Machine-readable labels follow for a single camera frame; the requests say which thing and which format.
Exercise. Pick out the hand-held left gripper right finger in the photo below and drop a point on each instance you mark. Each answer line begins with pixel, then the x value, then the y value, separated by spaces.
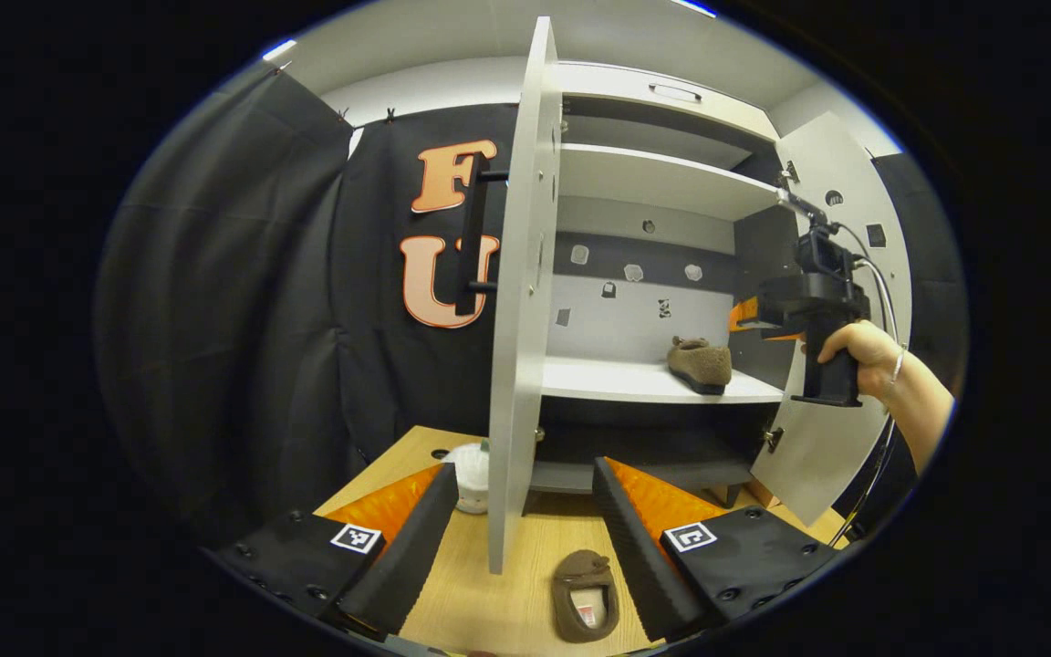
pixel 635 547

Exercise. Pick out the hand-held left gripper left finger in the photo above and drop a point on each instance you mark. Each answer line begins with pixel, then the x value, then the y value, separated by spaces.
pixel 416 557

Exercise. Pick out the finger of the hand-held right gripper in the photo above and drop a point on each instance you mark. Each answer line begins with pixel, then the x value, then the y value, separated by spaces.
pixel 744 315

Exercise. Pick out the brown fuzzy shoe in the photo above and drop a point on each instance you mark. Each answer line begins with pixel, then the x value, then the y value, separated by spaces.
pixel 585 570
pixel 703 363

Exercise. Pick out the white shoe cabinet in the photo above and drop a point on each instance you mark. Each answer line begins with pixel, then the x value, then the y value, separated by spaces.
pixel 635 173

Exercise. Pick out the white cabinet drawer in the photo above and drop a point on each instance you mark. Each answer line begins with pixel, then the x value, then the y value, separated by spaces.
pixel 617 91

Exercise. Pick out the white round container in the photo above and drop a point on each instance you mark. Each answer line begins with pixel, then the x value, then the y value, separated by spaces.
pixel 471 474

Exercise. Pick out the ceiling light panel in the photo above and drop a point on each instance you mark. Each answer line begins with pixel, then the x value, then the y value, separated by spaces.
pixel 279 50
pixel 694 7

